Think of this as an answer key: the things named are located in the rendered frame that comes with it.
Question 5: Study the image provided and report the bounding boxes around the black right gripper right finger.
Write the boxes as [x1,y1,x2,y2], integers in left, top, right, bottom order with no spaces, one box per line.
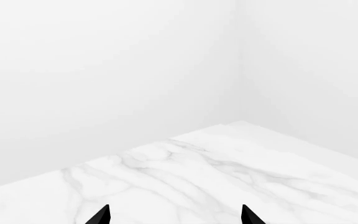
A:
[241,203,267,224]

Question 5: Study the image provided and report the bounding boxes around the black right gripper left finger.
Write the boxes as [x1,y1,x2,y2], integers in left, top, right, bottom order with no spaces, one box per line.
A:
[85,203,111,224]

